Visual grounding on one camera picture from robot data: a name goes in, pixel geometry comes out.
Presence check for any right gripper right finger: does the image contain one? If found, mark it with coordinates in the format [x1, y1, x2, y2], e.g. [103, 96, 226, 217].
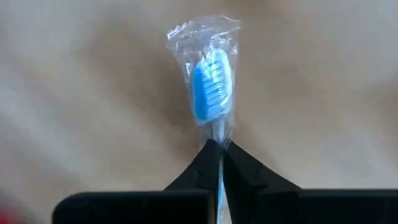
[224, 140, 398, 224]

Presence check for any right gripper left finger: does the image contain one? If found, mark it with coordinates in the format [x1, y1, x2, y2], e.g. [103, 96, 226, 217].
[52, 139, 223, 224]

